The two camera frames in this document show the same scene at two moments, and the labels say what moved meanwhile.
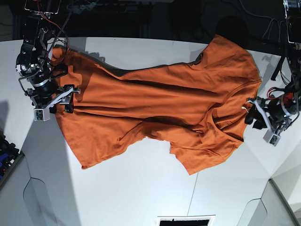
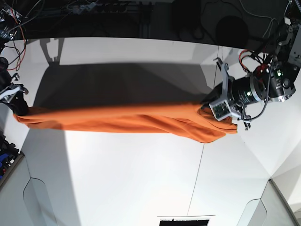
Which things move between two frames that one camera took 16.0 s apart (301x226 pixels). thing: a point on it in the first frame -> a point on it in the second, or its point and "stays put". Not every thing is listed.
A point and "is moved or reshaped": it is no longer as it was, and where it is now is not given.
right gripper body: (275, 117) -> (226, 81)
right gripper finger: (259, 123) -> (215, 93)
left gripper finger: (69, 108) -> (18, 104)
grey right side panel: (271, 209) stays put
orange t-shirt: (200, 109) is moved or reshaped
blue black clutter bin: (10, 157) stays put
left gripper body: (44, 101) -> (8, 93)
